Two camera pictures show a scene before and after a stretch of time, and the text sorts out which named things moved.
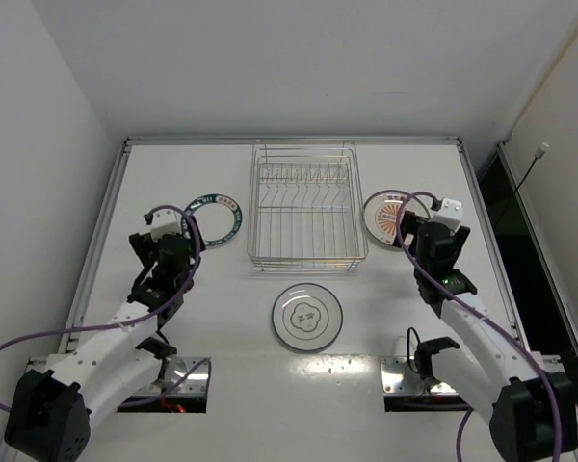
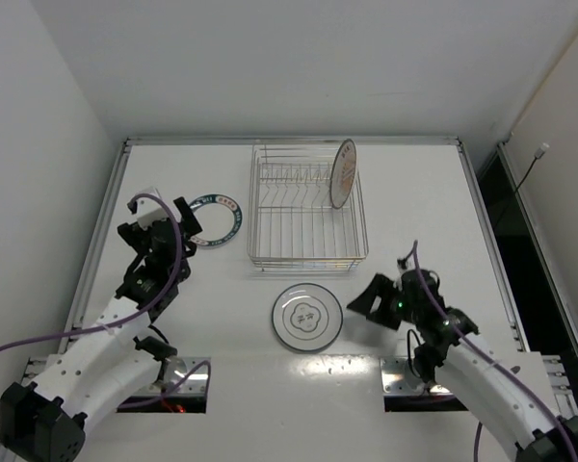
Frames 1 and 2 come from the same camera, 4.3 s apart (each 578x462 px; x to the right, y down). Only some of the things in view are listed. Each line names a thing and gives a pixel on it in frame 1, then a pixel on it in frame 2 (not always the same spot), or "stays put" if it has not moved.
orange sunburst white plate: x=380 y=214 to x=343 y=173
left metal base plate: x=182 y=377 stays put
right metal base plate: x=399 y=378 stays put
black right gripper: x=462 y=235 to x=393 y=300
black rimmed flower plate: x=307 y=317 stays put
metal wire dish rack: x=305 y=207 stays put
